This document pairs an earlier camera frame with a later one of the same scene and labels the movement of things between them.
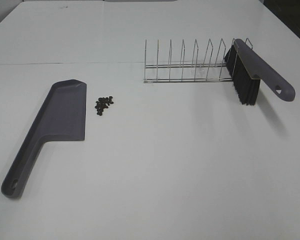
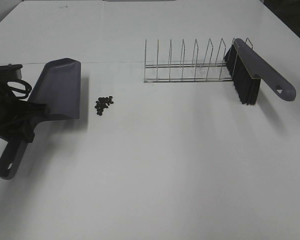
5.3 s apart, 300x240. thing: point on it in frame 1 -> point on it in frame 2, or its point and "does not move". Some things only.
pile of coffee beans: (103, 103) does not move
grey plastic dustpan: (61, 116) -> (58, 87)
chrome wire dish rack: (207, 70) does not move
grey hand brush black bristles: (247, 68) does not move
